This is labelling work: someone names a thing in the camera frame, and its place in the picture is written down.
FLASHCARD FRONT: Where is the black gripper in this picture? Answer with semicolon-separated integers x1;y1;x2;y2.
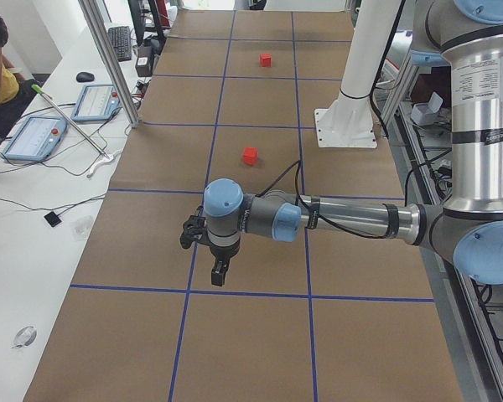
208;232;240;286

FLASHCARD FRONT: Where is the red cube block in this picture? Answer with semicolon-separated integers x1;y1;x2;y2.
259;53;272;68
241;147;258;166

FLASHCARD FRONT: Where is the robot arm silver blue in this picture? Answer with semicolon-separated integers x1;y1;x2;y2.
200;1;503;286

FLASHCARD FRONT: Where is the small black square pad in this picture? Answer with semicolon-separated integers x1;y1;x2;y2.
44;211;62;228

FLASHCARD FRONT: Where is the clear tape roll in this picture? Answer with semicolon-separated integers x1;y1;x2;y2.
12;326;38;349

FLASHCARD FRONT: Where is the far blue teach pendant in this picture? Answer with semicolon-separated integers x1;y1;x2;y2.
71;84;121;123

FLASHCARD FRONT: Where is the blue teach pendant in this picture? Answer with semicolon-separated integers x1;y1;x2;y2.
71;84;121;123
2;116;68;162

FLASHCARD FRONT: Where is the near blue teach pendant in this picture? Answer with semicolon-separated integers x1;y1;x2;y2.
2;116;68;162

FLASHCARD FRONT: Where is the black box with label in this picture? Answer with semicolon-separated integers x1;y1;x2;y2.
135;46;153;78

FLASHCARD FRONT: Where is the black computer mouse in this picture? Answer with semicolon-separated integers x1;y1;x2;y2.
75;71;95;83

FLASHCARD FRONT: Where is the black keyboard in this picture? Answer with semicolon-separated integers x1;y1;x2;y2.
107;26;132;62

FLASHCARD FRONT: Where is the small white open box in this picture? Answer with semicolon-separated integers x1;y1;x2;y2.
411;92;443;126

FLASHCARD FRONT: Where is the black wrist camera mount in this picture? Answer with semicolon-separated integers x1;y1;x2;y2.
179;205;205;250

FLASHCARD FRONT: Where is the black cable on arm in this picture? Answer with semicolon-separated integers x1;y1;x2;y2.
256;159;397;240

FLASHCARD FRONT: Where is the white pedestal column base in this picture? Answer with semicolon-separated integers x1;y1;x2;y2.
314;0;403;149

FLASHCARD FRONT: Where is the metal rod green handle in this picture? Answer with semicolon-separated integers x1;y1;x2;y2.
31;84;115;178

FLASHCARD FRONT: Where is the aluminium frame post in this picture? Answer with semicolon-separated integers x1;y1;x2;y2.
79;0;139;128

